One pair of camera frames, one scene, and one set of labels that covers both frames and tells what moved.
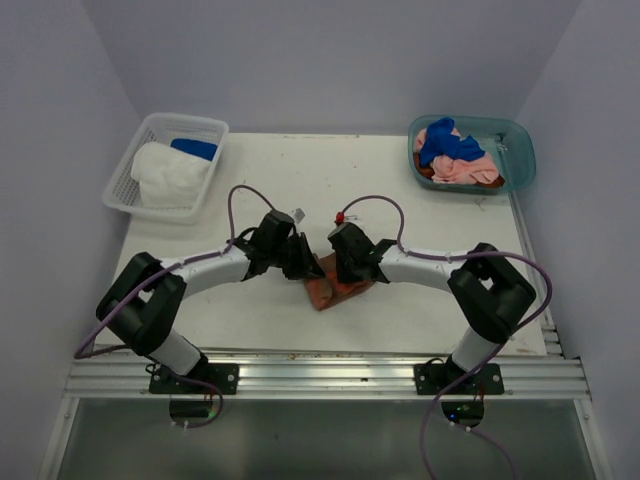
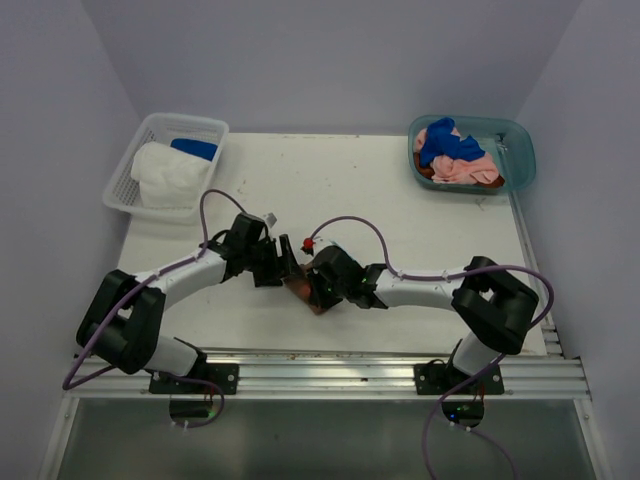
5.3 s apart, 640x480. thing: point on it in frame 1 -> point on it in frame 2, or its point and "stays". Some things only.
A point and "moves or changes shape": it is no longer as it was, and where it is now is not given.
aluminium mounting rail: (539, 373) stays
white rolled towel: (168, 177) stays
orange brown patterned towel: (328, 291) moves or changes shape
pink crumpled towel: (480, 170) stays
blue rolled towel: (198, 148) stays
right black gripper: (344, 276) -> (321, 300)
